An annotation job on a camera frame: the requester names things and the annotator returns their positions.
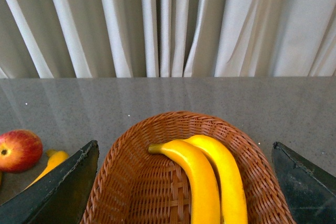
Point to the yellow banana in basket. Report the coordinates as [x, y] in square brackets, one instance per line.
[231, 189]
[205, 202]

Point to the white pleated curtain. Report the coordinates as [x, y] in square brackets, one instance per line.
[167, 38]

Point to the yellow banana in basket front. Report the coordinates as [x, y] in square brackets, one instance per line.
[205, 202]

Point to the right brown wicker basket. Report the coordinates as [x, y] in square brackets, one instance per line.
[134, 186]

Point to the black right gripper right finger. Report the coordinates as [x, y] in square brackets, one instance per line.
[308, 189]

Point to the yellow banana in basket rear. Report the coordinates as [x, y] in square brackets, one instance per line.
[231, 189]

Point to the red yellow apple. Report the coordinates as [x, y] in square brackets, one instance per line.
[20, 150]

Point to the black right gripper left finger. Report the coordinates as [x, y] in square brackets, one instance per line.
[60, 196]

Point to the yellow banana brown tip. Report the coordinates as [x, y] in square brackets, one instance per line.
[55, 158]

